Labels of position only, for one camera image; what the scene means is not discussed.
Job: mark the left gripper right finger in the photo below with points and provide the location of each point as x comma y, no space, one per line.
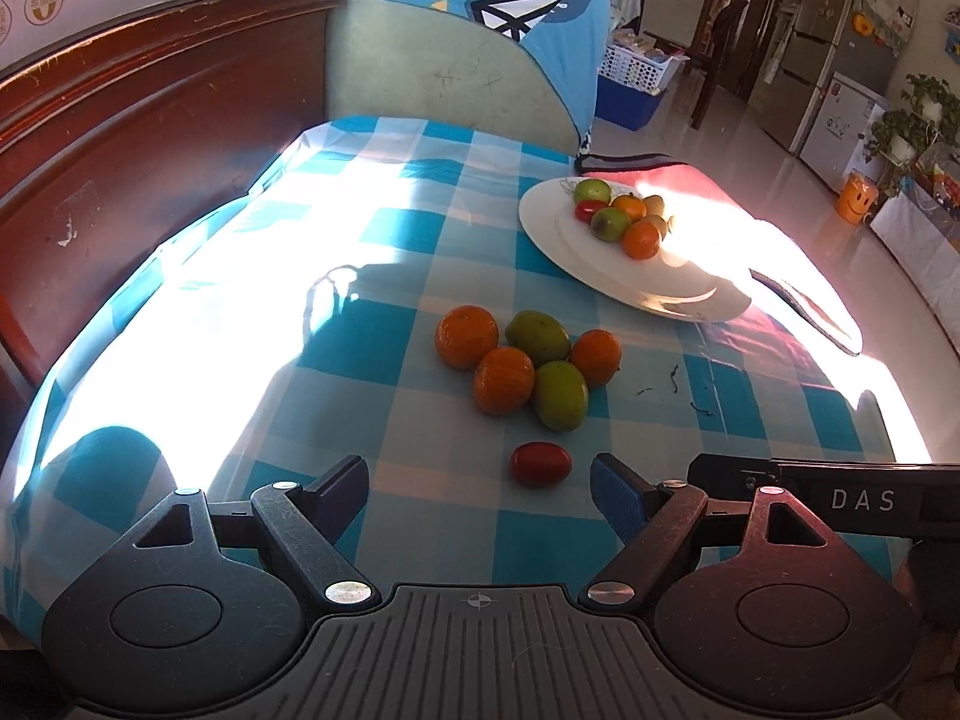
657,526

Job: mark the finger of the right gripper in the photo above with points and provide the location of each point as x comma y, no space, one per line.
725,477

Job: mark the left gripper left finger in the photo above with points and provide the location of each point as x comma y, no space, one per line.
301,526

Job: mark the red cherry tomato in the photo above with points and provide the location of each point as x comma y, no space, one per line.
585,210
540,464

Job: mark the orange tangerine with stem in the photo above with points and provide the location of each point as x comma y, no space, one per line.
641,241

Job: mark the lone green fruit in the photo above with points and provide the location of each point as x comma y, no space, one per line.
609,224

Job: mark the brown kiwi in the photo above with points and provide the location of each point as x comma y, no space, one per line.
659,223
654,205

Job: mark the small orange tangerine front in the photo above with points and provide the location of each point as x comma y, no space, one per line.
632,207

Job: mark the person's right hand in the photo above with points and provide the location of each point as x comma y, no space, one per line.
936,653

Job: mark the white ceramic plate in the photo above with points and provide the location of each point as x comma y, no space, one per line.
677,276

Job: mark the blue checkered tablecloth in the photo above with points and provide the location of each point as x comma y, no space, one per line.
295,327

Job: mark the orange smiley face stool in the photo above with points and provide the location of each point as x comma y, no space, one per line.
856,198

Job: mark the small white fridge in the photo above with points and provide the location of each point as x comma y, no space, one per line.
837,143

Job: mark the potted green plant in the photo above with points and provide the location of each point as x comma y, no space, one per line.
928,115

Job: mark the blue storage bin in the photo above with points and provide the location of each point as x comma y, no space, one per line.
624,106

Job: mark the white plastic basket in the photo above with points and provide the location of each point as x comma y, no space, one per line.
648,73

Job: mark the dark wooden chair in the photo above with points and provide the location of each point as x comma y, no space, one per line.
709,60

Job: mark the dark red wooden headboard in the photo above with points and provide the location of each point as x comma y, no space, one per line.
112,144

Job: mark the silver refrigerator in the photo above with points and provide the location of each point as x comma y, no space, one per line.
859,39

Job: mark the blue and green cushion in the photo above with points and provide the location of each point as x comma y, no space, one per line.
522,69

